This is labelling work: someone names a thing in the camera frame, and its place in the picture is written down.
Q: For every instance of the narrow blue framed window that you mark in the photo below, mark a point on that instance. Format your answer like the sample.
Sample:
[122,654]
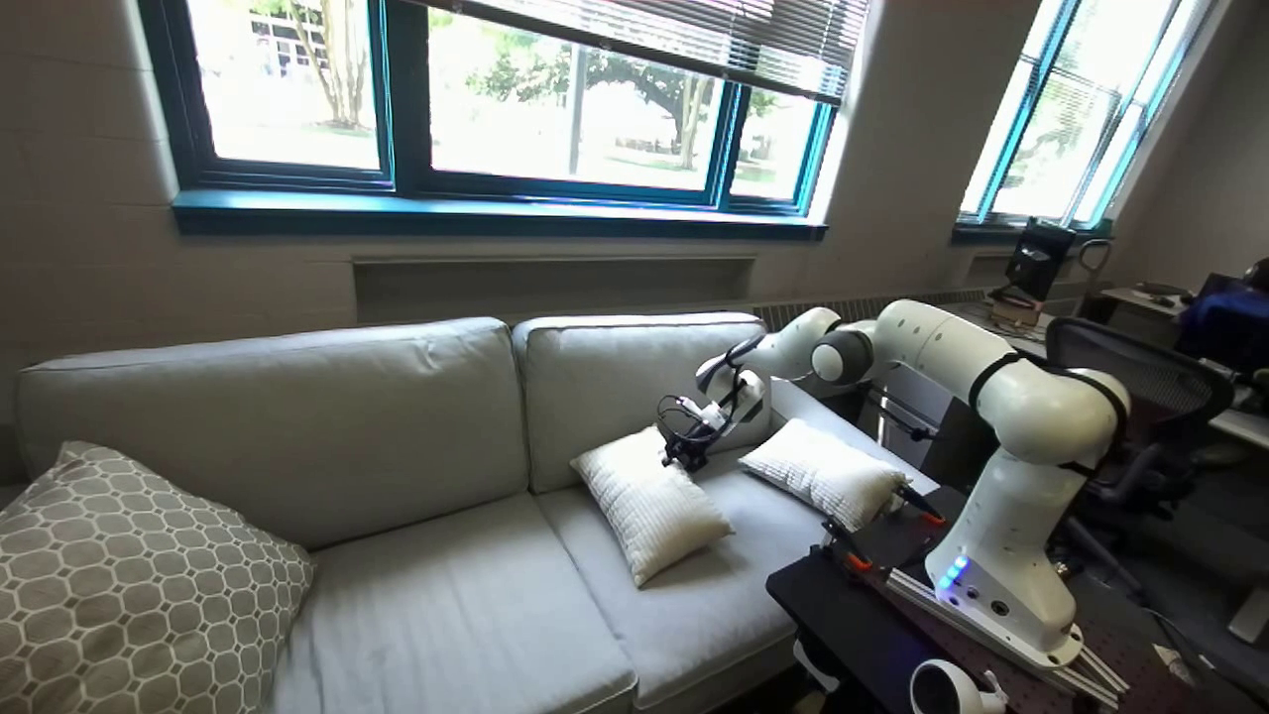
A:
[1056,122]

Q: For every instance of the white VR controller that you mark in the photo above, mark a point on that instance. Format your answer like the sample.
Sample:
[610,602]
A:
[946,687]

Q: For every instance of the aluminium robot mounting plate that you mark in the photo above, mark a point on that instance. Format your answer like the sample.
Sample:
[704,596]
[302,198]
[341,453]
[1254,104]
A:
[1090,675]

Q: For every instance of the grey window blinds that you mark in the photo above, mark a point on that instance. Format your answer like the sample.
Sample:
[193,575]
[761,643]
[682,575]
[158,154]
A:
[740,43]

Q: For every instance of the dark blue bag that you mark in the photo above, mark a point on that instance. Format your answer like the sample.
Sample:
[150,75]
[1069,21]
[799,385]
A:
[1232,330]

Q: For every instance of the black orange bar clamp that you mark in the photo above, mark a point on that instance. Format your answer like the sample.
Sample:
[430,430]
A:
[916,503]
[844,551]

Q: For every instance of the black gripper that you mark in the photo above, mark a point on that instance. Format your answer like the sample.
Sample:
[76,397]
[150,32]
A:
[691,425]

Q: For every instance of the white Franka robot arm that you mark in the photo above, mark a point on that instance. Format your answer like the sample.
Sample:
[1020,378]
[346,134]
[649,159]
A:
[1031,397]

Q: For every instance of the grey filing cabinet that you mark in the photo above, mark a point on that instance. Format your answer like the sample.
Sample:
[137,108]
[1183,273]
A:
[912,430]

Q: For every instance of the small cream pleated pillow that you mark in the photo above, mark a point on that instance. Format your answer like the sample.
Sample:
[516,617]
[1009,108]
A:
[818,475]
[649,508]

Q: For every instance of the black electronic device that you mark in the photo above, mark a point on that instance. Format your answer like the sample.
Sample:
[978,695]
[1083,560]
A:
[1045,260]

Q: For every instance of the wide blue framed window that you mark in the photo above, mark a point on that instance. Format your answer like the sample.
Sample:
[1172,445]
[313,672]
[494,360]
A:
[403,104]

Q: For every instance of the white desk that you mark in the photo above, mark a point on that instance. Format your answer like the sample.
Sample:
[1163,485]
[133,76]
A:
[1242,425]

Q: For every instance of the black robot table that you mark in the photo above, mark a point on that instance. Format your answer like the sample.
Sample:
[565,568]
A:
[844,621]

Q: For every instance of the grey fabric sofa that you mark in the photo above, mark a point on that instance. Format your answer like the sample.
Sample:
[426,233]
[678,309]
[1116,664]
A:
[397,424]

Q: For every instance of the black office chair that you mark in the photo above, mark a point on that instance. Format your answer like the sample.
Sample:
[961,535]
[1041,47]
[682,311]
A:
[1163,381]

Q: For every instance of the large patterned beige pillow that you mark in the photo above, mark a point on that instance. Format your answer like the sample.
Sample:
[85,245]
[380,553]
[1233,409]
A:
[133,596]

